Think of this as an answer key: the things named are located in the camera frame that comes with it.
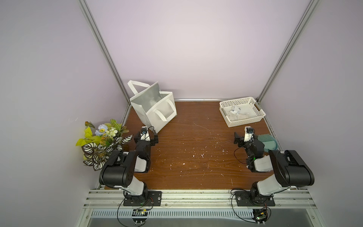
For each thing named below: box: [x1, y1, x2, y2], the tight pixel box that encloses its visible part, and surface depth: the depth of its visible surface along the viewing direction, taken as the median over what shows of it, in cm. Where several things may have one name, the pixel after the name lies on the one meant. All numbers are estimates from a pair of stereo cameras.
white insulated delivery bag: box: [127, 79, 178, 134], surface depth 90 cm
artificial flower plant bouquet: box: [75, 119, 134, 172], surface depth 72 cm
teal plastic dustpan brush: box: [257, 133, 279, 153], surface depth 95 cm
